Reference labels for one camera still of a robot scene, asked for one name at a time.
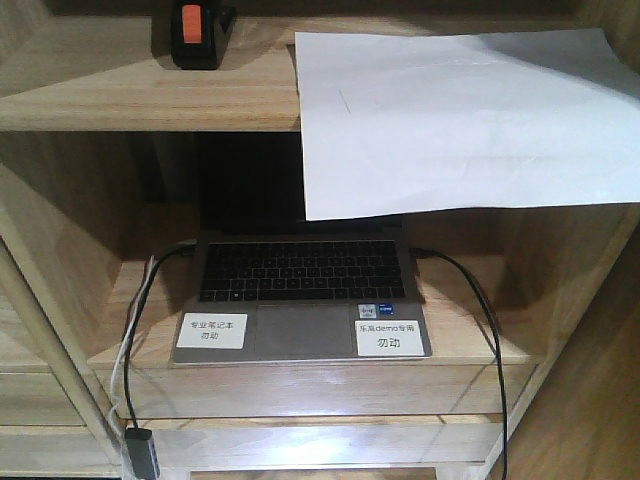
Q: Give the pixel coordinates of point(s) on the wooden shelf unit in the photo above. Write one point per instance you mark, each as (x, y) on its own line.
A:
(96, 130)

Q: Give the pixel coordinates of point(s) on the black stapler with orange label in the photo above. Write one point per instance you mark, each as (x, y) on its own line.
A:
(200, 33)

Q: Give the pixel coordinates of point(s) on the grey laptop with black keyboard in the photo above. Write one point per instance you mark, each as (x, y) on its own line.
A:
(303, 284)

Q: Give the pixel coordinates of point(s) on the white paper sheet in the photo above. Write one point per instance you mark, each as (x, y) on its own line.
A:
(394, 124)

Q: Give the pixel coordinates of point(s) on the grey usb hub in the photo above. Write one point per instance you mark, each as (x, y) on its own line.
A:
(142, 453)

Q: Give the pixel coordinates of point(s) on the white label sticker right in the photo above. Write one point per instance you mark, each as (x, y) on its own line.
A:
(389, 339)

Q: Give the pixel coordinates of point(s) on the white label sticker left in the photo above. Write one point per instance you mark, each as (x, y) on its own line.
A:
(213, 331)

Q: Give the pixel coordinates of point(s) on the white label sticker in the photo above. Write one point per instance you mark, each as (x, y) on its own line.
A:
(389, 339)
(213, 331)

